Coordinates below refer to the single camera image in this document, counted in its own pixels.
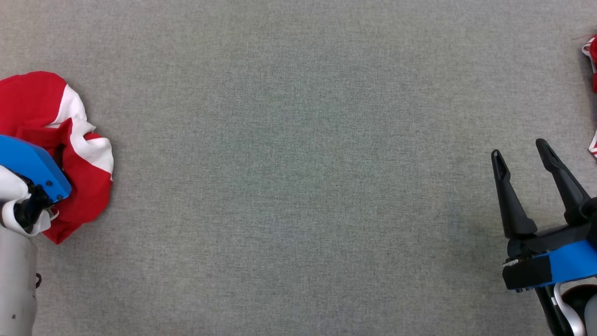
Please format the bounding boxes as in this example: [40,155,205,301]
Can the red shorts with white stripes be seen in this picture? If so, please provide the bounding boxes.
[0,71,115,245]

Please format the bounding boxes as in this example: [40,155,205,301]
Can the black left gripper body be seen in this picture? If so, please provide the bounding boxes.
[13,174,53,230]

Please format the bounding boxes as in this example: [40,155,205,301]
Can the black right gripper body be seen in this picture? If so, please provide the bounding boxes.
[502,198,597,291]

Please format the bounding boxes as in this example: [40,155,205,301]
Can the blue left camera mount plate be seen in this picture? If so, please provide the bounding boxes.
[0,134,72,204]

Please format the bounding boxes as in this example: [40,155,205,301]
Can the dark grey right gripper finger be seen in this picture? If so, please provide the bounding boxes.
[535,138,591,226]
[490,149,538,240]

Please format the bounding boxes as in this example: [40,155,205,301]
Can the red basketball jersey white sleeves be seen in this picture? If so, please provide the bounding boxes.
[581,35,597,160]

